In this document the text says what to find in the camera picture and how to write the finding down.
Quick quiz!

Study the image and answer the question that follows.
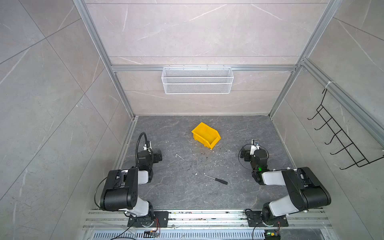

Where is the white wire mesh basket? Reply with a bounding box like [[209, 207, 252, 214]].
[[162, 67, 234, 95]]

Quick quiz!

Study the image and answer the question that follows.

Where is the yellow plastic bin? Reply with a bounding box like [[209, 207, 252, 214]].
[[192, 122, 221, 150]]

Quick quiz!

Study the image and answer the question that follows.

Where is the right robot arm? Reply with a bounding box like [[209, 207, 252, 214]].
[[238, 144, 332, 226]]

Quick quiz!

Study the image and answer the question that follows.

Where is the aluminium mounting rail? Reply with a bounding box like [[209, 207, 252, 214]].
[[76, 209, 338, 240]]

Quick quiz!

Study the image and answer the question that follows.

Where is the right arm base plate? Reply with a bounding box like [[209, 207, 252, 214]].
[[244, 209, 289, 227]]

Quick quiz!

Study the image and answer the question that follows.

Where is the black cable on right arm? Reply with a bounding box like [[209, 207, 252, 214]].
[[238, 143, 270, 171]]

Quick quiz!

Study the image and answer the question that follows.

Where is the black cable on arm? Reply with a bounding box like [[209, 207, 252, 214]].
[[135, 132, 150, 169], [238, 143, 270, 171]]

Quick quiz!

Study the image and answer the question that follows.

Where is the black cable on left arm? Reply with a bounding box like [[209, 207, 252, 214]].
[[135, 132, 150, 169]]

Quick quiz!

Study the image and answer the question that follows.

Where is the black wire hook rack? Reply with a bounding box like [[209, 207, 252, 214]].
[[307, 89, 384, 170]]

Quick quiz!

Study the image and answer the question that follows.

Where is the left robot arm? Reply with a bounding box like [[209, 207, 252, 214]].
[[99, 150, 162, 221]]

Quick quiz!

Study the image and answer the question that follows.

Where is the black handled screwdriver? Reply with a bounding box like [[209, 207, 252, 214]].
[[204, 175, 228, 185]]

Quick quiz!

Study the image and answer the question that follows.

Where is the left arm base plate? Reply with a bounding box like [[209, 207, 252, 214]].
[[127, 211, 170, 228]]

